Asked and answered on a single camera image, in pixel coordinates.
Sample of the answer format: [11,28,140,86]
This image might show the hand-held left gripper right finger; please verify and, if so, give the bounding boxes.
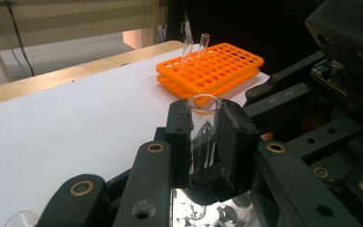
[216,98,363,227]

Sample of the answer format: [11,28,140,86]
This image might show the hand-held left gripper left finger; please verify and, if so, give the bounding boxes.
[112,98,194,227]

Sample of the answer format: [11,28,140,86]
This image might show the clear glass test tube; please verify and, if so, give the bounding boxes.
[4,210,39,227]
[195,32,212,61]
[187,94,223,174]
[180,39,195,69]

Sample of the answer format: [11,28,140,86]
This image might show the orange plastic test tube rack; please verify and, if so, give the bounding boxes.
[155,42,265,108]

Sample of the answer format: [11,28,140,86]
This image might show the dark curtain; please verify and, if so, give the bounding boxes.
[166,0,325,74]

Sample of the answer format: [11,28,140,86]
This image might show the white board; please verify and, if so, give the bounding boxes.
[0,44,270,227]

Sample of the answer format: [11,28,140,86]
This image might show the wooden table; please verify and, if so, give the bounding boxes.
[0,40,187,109]

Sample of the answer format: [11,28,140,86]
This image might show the black hanging cable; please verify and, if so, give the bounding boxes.
[5,0,35,78]

